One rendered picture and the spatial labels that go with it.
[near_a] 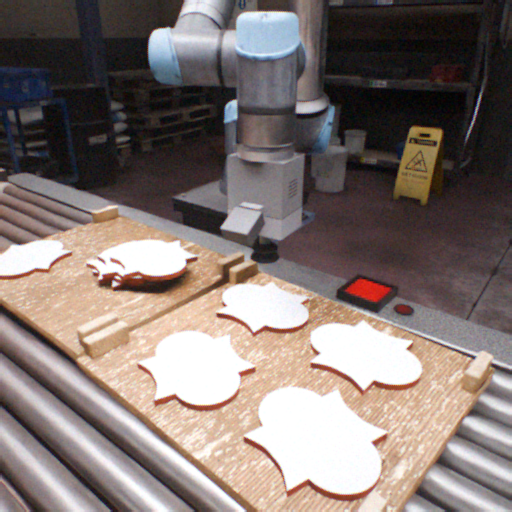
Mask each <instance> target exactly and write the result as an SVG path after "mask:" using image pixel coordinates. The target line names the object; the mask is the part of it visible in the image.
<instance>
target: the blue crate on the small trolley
mask: <svg viewBox="0 0 512 512"><path fill-rule="evenodd" d="M48 70H49V69H32V68H0V102H16V103H20V102H26V101H32V100H40V99H46V98H52V97H51V96H53V91H52V90H51V86H50V80H51V79H49V75H50V74H49V73H48Z"/></svg>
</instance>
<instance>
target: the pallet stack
mask: <svg viewBox="0 0 512 512"><path fill-rule="evenodd" d="M111 79H115V81H116V83H111ZM108 80H109V88H110V96H111V101H114V100H116V101H114V102H118V103H120V104H122V105H124V108H123V109H120V110H119V112H123V113H124V114H125V115H127V118H126V119H125V120H124V122H122V123H124V124H126V125H128V128H126V129H125V130H124V131H122V132H118V133H122V134H125V135H127V136H129V137H130V139H129V140H128V141H126V143H130V149H131V148H135V147H138V149H139V150H138V152H141V153H144V152H149V151H153V150H158V149H162V148H166V147H171V146H175V145H178V144H183V143H187V142H190V140H196V139H199V138H202V137H206V136H207V130H206V129H205V128H207V126H205V119H208V118H213V117H216V116H217V114H216V112H217V108H216V105H207V104H206V94H209V88H208V86H199V85H194V86H196V89H198V92H191V91H192V85H184V86H181V85H173V84H164V83H161V82H159V81H158V80H157V79H156V78H155V77H154V75H153V72H152V69H151V68H148V69H137V70H127V71H115V72H108ZM112 91H114V94H112ZM192 97H197V98H194V102H195V103H189V98H192ZM200 109H205V113H200V112H193V111H194V110H200ZM192 121H193V124H194V125H189V124H187V122H192ZM196 130H197V133H196V135H197V136H195V137H190V138H186V139H182V138H181V136H183V135H187V134H190V133H189V132H191V131H196ZM165 139H169V144H164V145H160V146H156V147H152V142H157V141H161V140H165ZM133 142H134V143H133Z"/></svg>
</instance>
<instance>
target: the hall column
mask: <svg viewBox="0 0 512 512"><path fill-rule="evenodd" d="M75 1H76V9H77V16H78V24H79V31H80V39H81V46H82V53H83V57H84V62H85V69H86V76H87V83H98V84H105V85H106V94H107V103H108V111H109V117H110V118H111V119H110V128H111V136H112V147H113V148H114V150H113V154H114V161H115V169H116V171H118V170H121V169H125V168H129V167H132V164H128V162H127V160H125V163H123V162H119V156H117V148H116V139H115V131H114V123H113V117H112V113H111V96H110V88H109V80H108V70H107V62H106V53H104V45H103V37H102V27H101V19H100V12H99V4H98V0H75Z"/></svg>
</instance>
